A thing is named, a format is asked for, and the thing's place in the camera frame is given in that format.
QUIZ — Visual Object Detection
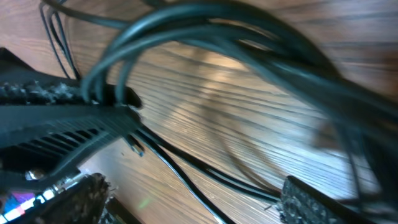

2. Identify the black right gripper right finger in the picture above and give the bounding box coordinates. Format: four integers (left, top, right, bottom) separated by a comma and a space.
281, 175, 367, 224

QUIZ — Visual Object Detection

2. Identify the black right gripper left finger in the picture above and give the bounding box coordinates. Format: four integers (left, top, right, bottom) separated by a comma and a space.
15, 173, 109, 224

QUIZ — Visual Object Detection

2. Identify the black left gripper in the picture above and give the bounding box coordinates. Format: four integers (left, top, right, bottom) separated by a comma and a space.
1, 47, 142, 174

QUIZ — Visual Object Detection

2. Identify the black usb cable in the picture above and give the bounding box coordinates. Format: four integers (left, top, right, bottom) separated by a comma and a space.
124, 124, 280, 224
39, 0, 398, 224

